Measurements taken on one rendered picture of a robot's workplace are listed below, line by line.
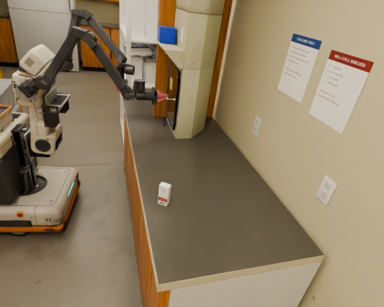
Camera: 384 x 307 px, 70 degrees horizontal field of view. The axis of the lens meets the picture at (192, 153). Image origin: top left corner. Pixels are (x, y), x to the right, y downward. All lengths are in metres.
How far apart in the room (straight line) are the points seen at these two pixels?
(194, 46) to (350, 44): 0.83
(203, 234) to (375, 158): 0.70
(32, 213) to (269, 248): 1.75
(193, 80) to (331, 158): 0.92
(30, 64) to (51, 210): 1.05
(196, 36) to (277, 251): 1.19
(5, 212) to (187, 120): 1.50
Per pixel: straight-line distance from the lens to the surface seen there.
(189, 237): 1.18
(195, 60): 1.71
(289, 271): 1.29
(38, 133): 2.21
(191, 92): 1.76
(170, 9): 2.02
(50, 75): 1.87
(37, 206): 2.40
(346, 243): 1.28
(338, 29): 1.31
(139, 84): 1.77
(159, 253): 1.11
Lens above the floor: 1.80
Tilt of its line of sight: 30 degrees down
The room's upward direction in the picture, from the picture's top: 8 degrees clockwise
